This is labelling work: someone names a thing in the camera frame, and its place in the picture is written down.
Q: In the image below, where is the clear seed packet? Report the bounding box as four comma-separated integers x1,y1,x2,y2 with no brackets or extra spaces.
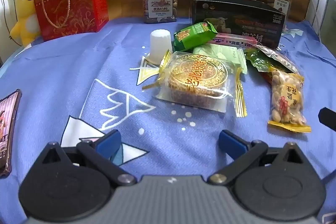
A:
256,44,300,75

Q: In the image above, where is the yellow duck plush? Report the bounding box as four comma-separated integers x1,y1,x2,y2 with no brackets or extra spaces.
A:
10,0,42,46

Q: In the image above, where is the green candy packet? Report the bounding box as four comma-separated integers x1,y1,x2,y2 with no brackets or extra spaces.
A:
244,49,277,83

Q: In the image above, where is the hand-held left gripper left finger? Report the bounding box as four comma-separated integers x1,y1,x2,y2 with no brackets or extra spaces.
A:
39,130,137,186

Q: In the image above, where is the pink bar packet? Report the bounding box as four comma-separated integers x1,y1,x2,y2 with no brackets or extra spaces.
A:
207,32,259,49

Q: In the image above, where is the black sheep-print box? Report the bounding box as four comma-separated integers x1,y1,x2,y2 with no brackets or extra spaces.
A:
191,0,286,50

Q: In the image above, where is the red gift box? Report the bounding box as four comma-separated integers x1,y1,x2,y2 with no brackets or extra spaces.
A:
32,0,109,42

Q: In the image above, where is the blue printed blanket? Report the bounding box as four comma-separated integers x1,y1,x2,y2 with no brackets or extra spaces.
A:
0,15,336,224

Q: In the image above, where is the yellow peanut packet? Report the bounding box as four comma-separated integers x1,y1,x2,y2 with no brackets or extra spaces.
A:
267,68,312,133

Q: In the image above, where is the clear mooncake packet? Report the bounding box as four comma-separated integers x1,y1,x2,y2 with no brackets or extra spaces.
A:
142,50,248,118

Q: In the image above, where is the pale green snack packet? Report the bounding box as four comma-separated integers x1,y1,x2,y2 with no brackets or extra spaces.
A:
193,43,248,74

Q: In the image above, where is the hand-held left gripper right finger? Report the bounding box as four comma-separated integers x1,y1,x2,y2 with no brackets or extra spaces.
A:
208,130,308,185

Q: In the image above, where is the white ribbed plastic cup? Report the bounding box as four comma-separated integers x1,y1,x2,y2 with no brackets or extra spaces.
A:
146,29,172,65

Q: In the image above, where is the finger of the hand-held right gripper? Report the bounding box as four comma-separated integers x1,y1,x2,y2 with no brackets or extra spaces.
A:
318,107,336,132

